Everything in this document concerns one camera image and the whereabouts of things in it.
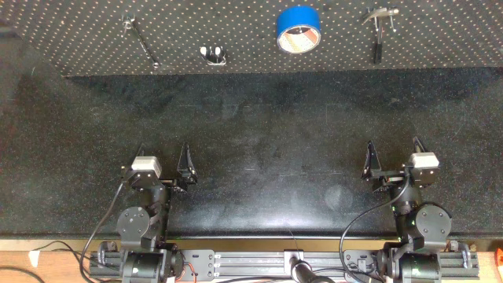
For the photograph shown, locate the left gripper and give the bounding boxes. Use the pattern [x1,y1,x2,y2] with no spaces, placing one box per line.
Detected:
[122,141,198,192]

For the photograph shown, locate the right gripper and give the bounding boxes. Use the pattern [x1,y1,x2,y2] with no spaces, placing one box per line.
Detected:
[361,136,439,193]

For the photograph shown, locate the hammer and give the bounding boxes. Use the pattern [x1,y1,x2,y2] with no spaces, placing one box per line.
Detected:
[361,6,401,65]

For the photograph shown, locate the pliers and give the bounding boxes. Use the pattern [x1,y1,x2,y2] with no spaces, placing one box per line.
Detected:
[199,45,226,66]

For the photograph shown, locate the wrench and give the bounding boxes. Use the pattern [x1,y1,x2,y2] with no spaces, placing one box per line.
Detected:
[121,16,160,70]

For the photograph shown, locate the roll of blue tape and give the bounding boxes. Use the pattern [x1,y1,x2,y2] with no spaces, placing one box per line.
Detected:
[276,5,322,55]

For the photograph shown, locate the black pegboard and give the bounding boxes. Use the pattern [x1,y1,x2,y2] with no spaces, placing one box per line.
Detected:
[0,0,503,78]

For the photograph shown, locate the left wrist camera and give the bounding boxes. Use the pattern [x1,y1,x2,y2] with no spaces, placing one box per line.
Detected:
[130,156,163,178]

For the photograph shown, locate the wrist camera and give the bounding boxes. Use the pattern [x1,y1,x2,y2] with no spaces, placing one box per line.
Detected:
[130,156,163,178]
[408,152,440,171]

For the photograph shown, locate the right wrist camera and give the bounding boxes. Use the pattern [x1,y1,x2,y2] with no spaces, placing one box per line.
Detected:
[408,152,440,171]

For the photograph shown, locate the black cable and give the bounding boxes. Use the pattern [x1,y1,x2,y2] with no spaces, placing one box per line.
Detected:
[337,171,412,283]
[78,181,126,283]

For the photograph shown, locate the mounting rail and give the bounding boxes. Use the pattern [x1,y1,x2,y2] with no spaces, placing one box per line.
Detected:
[89,239,481,283]

